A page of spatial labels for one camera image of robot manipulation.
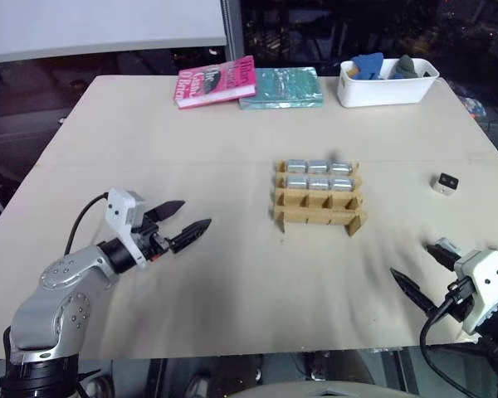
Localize white projection board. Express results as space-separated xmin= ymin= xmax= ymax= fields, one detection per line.
xmin=0 ymin=0 xmax=228 ymax=66

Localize white plastic bin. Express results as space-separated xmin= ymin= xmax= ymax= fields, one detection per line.
xmin=336 ymin=57 xmax=441 ymax=109

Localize grey metal post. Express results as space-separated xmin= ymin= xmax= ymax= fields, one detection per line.
xmin=221 ymin=0 xmax=245 ymax=64

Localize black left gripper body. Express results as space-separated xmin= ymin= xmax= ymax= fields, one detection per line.
xmin=131 ymin=210 xmax=174 ymax=264

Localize blue cloth items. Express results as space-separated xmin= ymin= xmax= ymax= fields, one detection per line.
xmin=352 ymin=53 xmax=385 ymax=80

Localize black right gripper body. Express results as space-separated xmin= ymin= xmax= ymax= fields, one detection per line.
xmin=426 ymin=280 xmax=479 ymax=324

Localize pink paperback book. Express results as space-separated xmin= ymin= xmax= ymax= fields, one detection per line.
xmin=173 ymin=55 xmax=258 ymax=110

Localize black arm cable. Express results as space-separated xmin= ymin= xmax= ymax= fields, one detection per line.
xmin=63 ymin=192 xmax=110 ymax=256
xmin=419 ymin=279 xmax=489 ymax=398

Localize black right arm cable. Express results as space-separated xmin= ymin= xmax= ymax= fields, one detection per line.
xmin=419 ymin=279 xmax=489 ymax=398

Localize grey rounded robot torso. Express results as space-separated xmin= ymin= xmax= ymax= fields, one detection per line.
xmin=231 ymin=382 xmax=421 ymax=398

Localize cardboard battery rack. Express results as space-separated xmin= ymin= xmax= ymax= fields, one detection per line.
xmin=268 ymin=158 xmax=368 ymax=239

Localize teal paperback book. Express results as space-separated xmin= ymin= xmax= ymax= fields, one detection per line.
xmin=237 ymin=66 xmax=325 ymax=110

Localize grey-green soft item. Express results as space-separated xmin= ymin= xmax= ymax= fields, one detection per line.
xmin=393 ymin=54 xmax=419 ymax=80

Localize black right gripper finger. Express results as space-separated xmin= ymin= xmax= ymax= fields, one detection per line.
xmin=389 ymin=267 xmax=440 ymax=318
xmin=424 ymin=238 xmax=462 ymax=271

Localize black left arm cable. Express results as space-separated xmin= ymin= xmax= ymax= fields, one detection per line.
xmin=63 ymin=192 xmax=110 ymax=256

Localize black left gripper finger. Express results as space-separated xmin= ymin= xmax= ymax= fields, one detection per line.
xmin=168 ymin=217 xmax=213 ymax=255
xmin=151 ymin=200 xmax=187 ymax=223

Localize small white cube device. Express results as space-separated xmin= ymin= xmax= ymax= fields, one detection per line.
xmin=432 ymin=172 xmax=460 ymax=197

